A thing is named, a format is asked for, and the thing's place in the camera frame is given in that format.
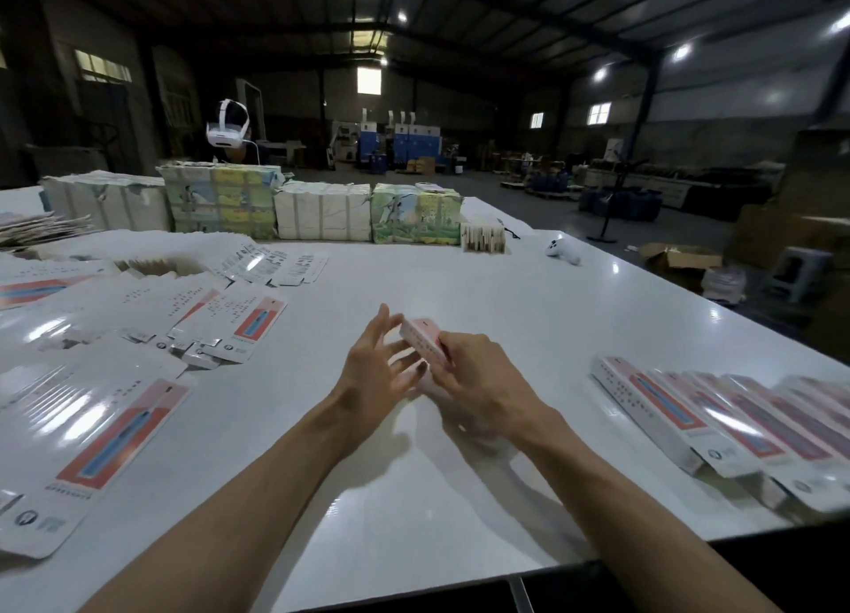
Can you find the blue bins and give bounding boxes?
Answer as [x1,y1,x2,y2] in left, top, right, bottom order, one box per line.
[577,186,663,222]

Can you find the pile of grey flat sheets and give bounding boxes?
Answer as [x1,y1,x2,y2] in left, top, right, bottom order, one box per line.
[0,211,88,249]

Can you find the pile of carton blanks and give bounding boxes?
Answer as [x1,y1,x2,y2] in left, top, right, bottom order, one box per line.
[0,231,329,561]

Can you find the white plastic bags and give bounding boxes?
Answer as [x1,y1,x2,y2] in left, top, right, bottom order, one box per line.
[701,264,749,306]

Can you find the open cardboard box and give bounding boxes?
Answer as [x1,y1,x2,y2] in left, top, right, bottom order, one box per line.
[638,243,725,292]

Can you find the tall cardboard box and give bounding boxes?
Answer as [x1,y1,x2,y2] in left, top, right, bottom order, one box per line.
[733,130,850,273]

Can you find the small beige card stack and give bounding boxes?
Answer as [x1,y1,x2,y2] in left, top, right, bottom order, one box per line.
[460,221,507,255]

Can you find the green yellow carton bundle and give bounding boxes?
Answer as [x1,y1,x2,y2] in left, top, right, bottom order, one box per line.
[157,160,284,241]

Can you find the person's right hand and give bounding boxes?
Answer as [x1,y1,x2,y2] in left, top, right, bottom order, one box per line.
[425,332,570,451]

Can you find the person's right forearm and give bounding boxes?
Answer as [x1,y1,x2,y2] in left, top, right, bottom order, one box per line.
[524,417,785,613]

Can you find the row of white cartons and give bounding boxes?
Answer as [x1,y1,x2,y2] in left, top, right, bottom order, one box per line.
[274,181,375,244]
[40,170,174,233]

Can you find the person's left forearm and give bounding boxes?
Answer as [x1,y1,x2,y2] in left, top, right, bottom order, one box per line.
[80,407,360,613]

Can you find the small white object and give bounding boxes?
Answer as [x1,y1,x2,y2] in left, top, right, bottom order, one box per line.
[545,235,582,266]

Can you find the black floor stand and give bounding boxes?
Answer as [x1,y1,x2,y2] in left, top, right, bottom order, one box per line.
[588,88,655,244]

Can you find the grey crate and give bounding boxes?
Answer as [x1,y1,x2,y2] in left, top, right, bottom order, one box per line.
[27,146,108,177]

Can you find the red white carton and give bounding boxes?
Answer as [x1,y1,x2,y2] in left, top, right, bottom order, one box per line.
[401,317,453,372]

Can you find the blue machine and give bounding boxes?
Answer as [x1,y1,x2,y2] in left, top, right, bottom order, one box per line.
[356,118,443,172]

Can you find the white stool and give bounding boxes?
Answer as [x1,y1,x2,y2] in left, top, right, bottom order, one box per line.
[770,245,834,305]

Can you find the green printed carton bundle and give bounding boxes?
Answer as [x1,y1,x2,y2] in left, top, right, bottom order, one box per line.
[370,182,465,246]

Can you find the person's left hand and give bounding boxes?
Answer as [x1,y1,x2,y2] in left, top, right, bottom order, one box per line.
[325,303,429,446]

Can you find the white headset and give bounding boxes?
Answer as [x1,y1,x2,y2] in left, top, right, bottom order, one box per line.
[205,98,251,151]

